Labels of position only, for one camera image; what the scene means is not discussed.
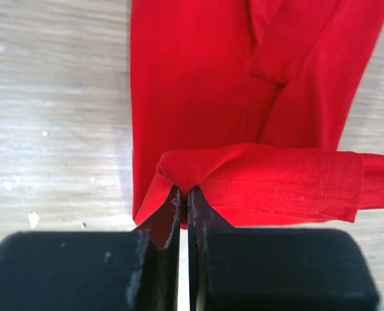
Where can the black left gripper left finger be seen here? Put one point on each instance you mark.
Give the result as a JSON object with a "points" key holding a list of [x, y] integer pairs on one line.
{"points": [[95, 270]]}

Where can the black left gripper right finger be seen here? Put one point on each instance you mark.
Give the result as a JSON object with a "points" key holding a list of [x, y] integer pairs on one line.
{"points": [[234, 268]]}

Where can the red t shirt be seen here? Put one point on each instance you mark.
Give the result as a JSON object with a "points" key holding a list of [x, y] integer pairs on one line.
{"points": [[247, 100]]}

